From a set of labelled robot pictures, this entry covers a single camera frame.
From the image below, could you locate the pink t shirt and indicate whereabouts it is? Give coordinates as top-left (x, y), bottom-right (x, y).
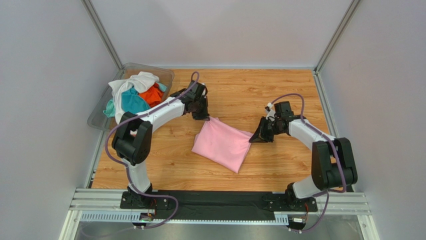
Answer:
top-left (191, 117), bottom-right (253, 174)

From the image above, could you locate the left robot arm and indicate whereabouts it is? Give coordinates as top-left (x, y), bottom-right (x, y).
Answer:
top-left (111, 80), bottom-right (210, 198)

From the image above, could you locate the orange t shirt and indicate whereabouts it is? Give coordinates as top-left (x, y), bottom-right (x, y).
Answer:
top-left (138, 82), bottom-right (167, 108)

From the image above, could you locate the white t shirt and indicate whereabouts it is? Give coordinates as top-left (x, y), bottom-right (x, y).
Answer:
top-left (108, 71), bottom-right (160, 124)

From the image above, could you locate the teal t shirt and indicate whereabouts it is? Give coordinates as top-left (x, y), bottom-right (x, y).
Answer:
top-left (121, 87), bottom-right (151, 114)

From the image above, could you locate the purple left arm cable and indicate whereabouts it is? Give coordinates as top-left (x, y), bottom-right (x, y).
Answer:
top-left (104, 71), bottom-right (201, 231)

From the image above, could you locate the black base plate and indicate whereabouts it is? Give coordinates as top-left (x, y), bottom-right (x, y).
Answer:
top-left (120, 189), bottom-right (318, 221)

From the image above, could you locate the aluminium corner post right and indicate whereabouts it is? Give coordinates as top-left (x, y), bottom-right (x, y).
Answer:
top-left (314, 0), bottom-right (363, 75)

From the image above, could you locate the aluminium corner post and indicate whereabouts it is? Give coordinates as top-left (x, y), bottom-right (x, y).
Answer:
top-left (314, 0), bottom-right (363, 75)
top-left (81, 0), bottom-right (123, 69)

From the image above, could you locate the aluminium corner post left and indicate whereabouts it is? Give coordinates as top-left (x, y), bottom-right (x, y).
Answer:
top-left (81, 0), bottom-right (123, 69)

